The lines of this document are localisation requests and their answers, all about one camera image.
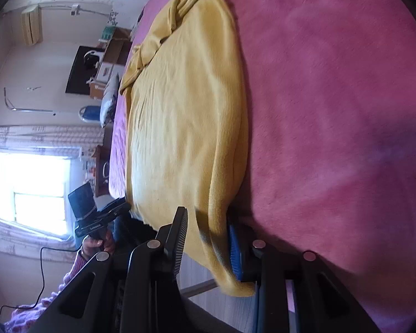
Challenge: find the blue chair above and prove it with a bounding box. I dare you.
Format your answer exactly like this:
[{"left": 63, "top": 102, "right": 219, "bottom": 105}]
[{"left": 79, "top": 105, "right": 100, "bottom": 123}]

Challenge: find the purple sleeve left forearm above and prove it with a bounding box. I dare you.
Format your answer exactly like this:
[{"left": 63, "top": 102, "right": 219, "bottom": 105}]
[{"left": 3, "top": 253, "right": 87, "bottom": 333}]

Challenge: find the black monitor screen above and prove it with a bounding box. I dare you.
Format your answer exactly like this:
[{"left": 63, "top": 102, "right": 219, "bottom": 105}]
[{"left": 65, "top": 46, "right": 104, "bottom": 95}]

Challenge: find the pink fleece bed blanket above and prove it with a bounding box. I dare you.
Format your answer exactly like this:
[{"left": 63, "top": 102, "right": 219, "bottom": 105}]
[{"left": 108, "top": 0, "right": 416, "bottom": 333}]

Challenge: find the window curtain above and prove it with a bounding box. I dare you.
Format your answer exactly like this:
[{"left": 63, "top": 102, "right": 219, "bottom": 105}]
[{"left": 0, "top": 125, "right": 104, "bottom": 159}]

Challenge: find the wooden desk with drawers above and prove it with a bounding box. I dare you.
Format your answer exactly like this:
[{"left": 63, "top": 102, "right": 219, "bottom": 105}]
[{"left": 88, "top": 27, "right": 132, "bottom": 100}]

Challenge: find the wall air conditioner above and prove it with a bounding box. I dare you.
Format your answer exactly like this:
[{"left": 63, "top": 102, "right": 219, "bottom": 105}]
[{"left": 21, "top": 4, "right": 42, "bottom": 46}]

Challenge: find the mustard yellow sweater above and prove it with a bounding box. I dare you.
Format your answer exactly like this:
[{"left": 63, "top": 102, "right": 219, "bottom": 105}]
[{"left": 120, "top": 0, "right": 254, "bottom": 297}]

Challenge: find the left hand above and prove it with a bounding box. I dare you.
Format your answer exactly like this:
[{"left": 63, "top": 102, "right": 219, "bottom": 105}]
[{"left": 79, "top": 230, "right": 115, "bottom": 261}]

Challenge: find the white grey cushion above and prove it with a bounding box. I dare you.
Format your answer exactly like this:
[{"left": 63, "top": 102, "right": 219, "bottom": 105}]
[{"left": 100, "top": 74, "right": 120, "bottom": 128}]

